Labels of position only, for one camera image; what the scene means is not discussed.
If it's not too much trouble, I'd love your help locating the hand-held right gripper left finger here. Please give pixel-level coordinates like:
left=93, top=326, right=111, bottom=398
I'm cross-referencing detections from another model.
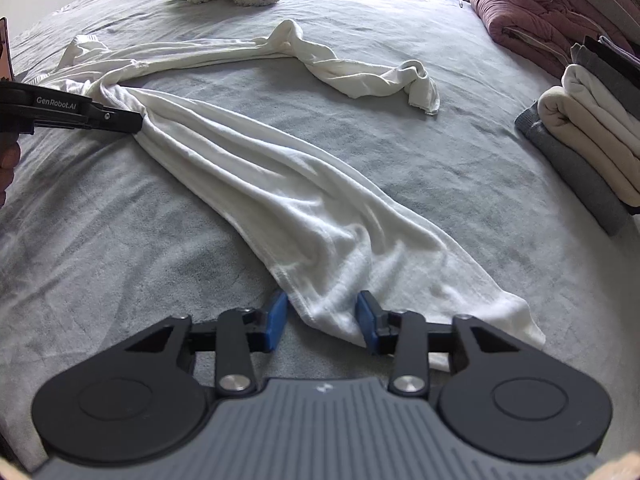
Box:
left=122, top=291, right=291, bottom=397

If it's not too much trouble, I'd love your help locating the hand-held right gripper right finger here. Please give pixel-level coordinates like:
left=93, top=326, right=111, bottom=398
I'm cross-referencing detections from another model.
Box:
left=354, top=289, right=508, bottom=400

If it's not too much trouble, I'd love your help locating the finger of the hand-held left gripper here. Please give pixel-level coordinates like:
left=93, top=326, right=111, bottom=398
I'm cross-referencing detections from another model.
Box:
left=90, top=102, right=147, bottom=137

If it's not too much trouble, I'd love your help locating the white long-sleeve garment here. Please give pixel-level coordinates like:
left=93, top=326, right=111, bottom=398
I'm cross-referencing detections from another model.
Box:
left=30, top=19, right=547, bottom=374

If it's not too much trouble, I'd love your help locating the person's left hand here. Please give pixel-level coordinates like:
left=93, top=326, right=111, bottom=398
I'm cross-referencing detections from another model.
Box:
left=0, top=140, right=22, bottom=208

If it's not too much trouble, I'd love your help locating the cream folded garment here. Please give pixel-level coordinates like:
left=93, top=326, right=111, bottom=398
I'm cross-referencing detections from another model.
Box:
left=536, top=85, right=640, bottom=207

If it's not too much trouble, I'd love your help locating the white folded garment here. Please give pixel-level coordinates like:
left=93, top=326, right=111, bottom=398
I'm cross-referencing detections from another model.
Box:
left=561, top=64, right=640, bottom=161

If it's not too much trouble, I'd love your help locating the pink rolled quilt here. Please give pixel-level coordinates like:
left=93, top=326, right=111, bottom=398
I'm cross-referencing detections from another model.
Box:
left=467, top=0, right=640, bottom=82

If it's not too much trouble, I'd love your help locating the dark grey folded garment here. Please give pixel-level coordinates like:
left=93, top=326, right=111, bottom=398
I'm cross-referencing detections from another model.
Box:
left=570, top=35, right=640, bottom=92

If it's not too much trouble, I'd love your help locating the lavender folded garment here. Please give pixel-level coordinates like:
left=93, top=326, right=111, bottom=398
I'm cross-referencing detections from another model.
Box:
left=599, top=34, right=640, bottom=63

